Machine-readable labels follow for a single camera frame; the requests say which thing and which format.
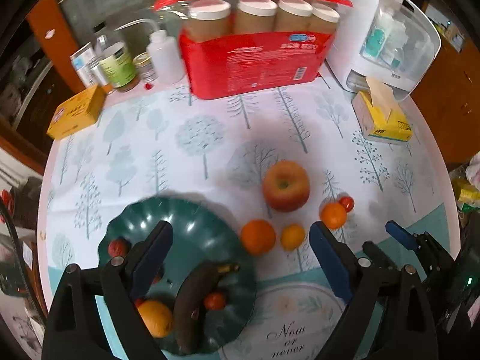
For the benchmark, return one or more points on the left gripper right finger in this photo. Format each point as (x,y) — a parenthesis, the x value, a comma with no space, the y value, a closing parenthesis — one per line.
(345,276)

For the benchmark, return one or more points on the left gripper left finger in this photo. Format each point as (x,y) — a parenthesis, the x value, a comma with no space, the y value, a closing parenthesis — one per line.
(124,282)

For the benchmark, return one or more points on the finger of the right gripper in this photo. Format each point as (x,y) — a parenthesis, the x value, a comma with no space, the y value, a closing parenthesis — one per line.
(411,241)

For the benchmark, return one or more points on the dark red plum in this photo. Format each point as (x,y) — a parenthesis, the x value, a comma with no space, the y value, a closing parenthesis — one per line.
(118,247)

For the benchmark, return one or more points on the large yellow orange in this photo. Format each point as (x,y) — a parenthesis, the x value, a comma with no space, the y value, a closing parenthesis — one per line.
(158,318)

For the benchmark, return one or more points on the orange tangerine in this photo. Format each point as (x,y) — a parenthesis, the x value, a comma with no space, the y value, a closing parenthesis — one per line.
(333,215)
(258,237)

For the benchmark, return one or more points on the cherry tomato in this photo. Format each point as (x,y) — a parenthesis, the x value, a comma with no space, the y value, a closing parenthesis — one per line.
(347,202)
(215,301)

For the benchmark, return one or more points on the overripe dark banana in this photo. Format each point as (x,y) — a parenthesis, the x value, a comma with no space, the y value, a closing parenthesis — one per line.
(189,312)

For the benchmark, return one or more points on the red apple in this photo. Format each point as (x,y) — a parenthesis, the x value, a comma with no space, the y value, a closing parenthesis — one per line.
(286,186)

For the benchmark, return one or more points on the small yellow tangerine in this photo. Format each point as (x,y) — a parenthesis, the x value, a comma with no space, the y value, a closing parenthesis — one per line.
(292,236)

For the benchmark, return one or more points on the dark green scalloped plate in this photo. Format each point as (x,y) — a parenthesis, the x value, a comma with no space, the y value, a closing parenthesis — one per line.
(199,235)

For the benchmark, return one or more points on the patterned tablecloth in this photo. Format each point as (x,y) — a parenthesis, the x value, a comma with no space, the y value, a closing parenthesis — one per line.
(216,153)

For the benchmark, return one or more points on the yellow tissue pack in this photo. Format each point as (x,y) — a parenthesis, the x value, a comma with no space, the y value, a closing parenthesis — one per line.
(379,115)

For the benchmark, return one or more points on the wooden cabinet right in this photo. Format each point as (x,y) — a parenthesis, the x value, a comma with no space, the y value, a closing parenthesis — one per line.
(448,94)

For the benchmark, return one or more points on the yellow flat box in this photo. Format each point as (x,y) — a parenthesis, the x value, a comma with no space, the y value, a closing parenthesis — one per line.
(79,112)

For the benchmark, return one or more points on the green label glass bottle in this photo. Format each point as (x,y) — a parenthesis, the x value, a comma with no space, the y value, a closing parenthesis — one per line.
(116,62)

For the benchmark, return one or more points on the small glass jar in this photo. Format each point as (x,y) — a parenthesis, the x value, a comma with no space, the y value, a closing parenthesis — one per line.
(144,67)

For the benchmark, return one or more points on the white cosmetic storage box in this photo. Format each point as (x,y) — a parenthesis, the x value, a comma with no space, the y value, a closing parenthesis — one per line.
(392,41)

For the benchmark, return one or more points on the small white blue carton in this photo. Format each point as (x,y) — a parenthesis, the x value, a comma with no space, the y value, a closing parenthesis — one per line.
(80,61)

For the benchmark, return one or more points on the white squeeze bottle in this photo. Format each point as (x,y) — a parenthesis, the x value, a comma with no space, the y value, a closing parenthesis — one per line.
(164,52)

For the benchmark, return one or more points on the red package of cups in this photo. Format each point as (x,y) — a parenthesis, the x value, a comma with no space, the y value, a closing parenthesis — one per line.
(233,47)

